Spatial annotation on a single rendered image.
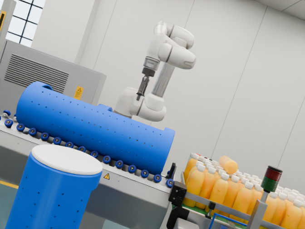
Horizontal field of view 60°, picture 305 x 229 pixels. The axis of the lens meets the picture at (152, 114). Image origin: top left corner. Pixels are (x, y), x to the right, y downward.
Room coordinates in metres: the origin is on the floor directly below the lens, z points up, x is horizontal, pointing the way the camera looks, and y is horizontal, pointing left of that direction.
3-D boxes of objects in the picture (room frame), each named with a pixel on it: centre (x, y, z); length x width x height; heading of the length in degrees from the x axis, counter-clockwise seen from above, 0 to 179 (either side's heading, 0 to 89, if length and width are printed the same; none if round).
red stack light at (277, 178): (1.14, -0.58, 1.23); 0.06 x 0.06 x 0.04
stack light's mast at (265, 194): (1.14, -0.58, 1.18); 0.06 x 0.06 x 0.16
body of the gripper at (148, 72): (1.54, 0.10, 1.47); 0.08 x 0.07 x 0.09; 177
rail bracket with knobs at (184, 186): (1.32, -0.25, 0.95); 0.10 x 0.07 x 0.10; 177
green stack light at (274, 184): (1.14, -0.58, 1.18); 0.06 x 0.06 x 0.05
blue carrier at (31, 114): (1.55, 0.28, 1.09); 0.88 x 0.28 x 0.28; 87
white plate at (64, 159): (1.03, 0.25, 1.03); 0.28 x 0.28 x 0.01
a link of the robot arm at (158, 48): (1.54, 0.09, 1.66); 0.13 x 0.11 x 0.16; 96
